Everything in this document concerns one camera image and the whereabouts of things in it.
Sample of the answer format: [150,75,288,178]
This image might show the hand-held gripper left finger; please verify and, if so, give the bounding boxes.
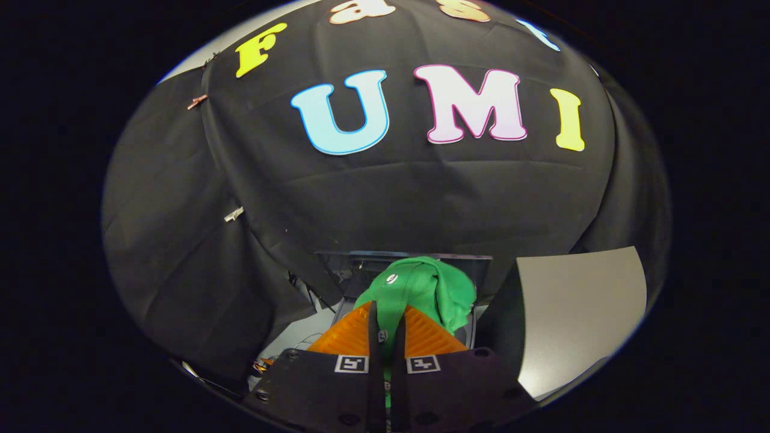
[244,301,386,433]

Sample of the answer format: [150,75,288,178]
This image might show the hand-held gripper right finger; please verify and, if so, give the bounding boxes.
[390,304,539,433]

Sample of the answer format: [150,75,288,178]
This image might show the grey washing machine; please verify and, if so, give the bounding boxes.
[328,295,485,352]

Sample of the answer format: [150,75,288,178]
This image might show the green polo shirt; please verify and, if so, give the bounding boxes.
[352,256,477,410]

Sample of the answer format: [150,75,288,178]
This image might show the dark washing machine lid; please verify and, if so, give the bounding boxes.
[313,250,494,313]

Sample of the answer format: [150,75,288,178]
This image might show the black backdrop cloth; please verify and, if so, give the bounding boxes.
[101,0,671,398]

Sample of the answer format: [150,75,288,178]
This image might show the loose wires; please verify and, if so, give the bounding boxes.
[253,331,325,375]

